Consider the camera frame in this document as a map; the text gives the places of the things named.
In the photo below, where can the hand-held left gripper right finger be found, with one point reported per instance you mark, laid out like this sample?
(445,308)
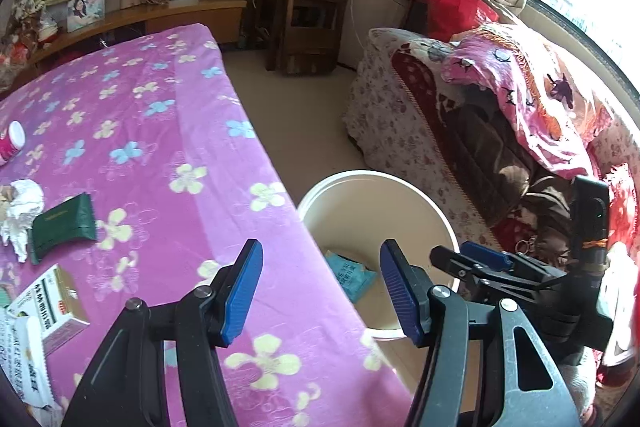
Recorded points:
(399,289)

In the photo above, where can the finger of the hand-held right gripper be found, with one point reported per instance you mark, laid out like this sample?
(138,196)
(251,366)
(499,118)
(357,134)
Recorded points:
(485,255)
(450,263)

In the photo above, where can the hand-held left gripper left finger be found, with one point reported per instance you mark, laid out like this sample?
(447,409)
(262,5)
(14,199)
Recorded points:
(245,292)

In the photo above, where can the white plastic bucket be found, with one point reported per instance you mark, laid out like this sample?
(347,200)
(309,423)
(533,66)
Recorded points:
(370,207)

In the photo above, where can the white and gold medicine box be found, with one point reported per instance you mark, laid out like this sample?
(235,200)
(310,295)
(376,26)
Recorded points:
(50,302)

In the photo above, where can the white printed wrapper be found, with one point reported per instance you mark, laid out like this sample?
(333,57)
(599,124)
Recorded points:
(25,357)

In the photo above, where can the white tissue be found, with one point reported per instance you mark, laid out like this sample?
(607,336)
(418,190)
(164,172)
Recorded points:
(25,204)

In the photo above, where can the blue packet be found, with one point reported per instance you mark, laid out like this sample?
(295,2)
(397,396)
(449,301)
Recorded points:
(350,274)

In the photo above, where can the brown quilted blanket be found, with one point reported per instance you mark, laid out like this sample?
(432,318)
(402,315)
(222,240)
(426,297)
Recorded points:
(485,157)

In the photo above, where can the floral covered sofa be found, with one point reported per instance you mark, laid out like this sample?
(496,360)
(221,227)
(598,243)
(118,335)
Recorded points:
(390,132)

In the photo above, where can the purple floral blanket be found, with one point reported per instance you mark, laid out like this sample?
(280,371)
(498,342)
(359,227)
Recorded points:
(175,132)

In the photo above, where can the pink printed blanket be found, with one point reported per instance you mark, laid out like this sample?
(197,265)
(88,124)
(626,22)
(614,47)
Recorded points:
(525,72)

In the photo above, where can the dark green packet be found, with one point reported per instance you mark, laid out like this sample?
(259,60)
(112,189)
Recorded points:
(62,227)

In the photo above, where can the red plastic bag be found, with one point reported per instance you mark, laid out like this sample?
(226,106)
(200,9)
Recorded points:
(455,12)

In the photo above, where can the pink white pill bottle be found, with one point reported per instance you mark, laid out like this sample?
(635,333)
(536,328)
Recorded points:
(12,142)

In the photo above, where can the low wooden cabinet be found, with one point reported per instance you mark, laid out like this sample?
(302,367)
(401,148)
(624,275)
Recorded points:
(190,14)

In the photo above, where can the small framed photo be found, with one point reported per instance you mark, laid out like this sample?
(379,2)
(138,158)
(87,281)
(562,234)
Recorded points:
(85,11)

